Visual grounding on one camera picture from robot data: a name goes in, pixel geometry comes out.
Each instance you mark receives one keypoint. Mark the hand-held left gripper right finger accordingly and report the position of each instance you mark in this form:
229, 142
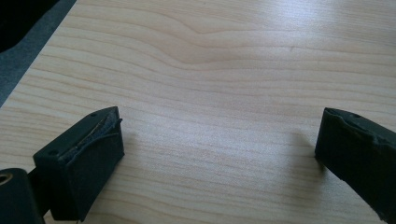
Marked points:
361, 155

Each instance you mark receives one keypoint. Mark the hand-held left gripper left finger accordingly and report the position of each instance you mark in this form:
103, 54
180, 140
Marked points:
84, 168

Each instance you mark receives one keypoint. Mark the black object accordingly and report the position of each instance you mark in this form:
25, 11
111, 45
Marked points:
18, 18

